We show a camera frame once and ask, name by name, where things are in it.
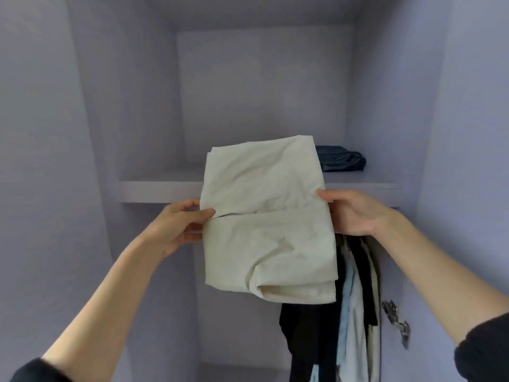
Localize person's right hand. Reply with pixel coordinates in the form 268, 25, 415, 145
315, 188, 396, 239

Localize person's left hand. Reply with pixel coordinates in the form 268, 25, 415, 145
142, 198, 217, 262

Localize grey wardrobe shelf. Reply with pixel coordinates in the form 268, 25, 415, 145
118, 161, 407, 209

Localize blue jeans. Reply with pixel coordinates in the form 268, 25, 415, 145
315, 144, 368, 173

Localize black garment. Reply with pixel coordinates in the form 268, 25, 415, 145
350, 237, 380, 328

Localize cream printed t-shirt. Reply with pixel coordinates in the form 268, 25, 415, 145
340, 266, 372, 382

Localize charcoal black clothes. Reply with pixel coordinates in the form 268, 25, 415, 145
278, 249, 348, 382

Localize grey wooden wardrobe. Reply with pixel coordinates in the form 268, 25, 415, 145
0, 0, 509, 382

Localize person's left forearm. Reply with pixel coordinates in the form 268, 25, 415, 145
41, 237, 165, 382

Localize person's right forearm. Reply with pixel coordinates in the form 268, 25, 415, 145
374, 212, 509, 347

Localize person's black right sleeve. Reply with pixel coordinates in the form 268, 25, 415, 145
453, 311, 509, 382

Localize person's black sleeve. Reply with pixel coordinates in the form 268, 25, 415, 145
453, 311, 509, 382
10, 358, 74, 382

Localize person's black left sleeve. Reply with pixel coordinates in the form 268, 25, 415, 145
10, 358, 74, 382

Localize metal door hinge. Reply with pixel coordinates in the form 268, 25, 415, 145
382, 299, 413, 350

